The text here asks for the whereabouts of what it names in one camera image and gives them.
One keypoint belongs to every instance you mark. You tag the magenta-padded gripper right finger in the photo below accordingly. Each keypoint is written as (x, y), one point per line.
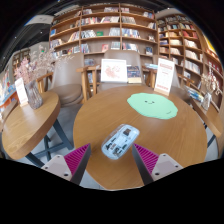
(146, 159)

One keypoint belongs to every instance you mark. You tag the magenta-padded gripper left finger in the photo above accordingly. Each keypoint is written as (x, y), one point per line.
(77, 159)

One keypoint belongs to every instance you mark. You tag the transparent computer mouse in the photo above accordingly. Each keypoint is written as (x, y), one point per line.
(120, 141)

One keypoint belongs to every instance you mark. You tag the green cloud-shaped mouse pad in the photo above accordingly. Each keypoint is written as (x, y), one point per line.
(153, 106)

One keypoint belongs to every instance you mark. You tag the round wooden side table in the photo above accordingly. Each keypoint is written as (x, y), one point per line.
(213, 123)
(26, 126)

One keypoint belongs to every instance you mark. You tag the glass vase with pink blossoms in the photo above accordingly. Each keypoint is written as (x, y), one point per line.
(33, 96)

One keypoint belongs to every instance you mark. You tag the brown padded armchair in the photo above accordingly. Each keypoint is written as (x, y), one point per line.
(123, 55)
(176, 80)
(66, 83)

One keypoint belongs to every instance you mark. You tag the stack of colourful books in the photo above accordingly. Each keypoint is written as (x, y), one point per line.
(196, 95)

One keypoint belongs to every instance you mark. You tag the glass vase with pale flowers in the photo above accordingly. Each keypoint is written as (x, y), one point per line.
(206, 101)

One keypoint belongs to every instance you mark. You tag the white and red sign card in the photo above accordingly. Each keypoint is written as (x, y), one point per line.
(164, 76)

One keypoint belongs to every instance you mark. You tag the dark cover book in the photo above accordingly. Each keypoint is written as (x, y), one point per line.
(134, 73)

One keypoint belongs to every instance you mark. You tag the small white sign card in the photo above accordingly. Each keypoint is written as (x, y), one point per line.
(21, 91)

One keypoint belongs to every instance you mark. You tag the white picture with pink print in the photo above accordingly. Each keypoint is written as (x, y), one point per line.
(114, 70)

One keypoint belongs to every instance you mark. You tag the small distant wooden bookshelf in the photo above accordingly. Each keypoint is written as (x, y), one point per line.
(20, 61)

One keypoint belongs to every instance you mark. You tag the curved wooden bookshelf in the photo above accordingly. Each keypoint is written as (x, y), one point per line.
(186, 43)

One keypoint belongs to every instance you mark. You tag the wide wooden bookshelf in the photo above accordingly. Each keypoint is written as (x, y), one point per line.
(100, 33)

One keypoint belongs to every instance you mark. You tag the white hanging ceiling panel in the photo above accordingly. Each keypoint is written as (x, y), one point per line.
(39, 20)

